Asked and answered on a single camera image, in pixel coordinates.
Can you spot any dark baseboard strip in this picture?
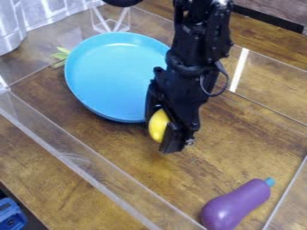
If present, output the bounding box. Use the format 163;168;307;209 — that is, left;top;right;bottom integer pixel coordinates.
232;0;307;34

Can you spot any green leafy toy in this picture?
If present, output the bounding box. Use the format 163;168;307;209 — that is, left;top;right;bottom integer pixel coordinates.
52;47;70;67

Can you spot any purple toy eggplant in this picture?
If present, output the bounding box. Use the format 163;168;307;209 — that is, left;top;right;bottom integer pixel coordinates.
200;177;276;230

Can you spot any black braided cable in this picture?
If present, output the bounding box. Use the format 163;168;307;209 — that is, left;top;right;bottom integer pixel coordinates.
100;0;145;8

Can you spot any blue oval tray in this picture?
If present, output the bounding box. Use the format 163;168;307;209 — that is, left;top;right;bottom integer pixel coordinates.
65;32;169;123

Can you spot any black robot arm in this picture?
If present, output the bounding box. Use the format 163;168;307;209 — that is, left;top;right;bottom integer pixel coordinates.
145;0;233;154

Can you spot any clear acrylic enclosure wall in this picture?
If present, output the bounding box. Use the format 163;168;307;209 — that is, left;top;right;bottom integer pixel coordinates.
0;12;307;230

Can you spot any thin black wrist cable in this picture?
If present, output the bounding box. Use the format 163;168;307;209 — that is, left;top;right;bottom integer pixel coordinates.
197;60;231;97

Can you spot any yellow toy lemon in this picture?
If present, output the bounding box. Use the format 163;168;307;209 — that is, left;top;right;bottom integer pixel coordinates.
148;109;171;143

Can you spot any blue device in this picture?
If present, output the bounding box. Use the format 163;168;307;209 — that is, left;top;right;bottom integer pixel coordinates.
0;198;28;230

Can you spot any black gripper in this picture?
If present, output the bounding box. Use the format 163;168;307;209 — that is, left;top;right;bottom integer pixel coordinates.
145;51;219;154

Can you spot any grey checkered curtain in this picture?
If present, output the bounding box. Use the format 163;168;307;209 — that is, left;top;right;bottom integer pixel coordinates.
0;0;105;56

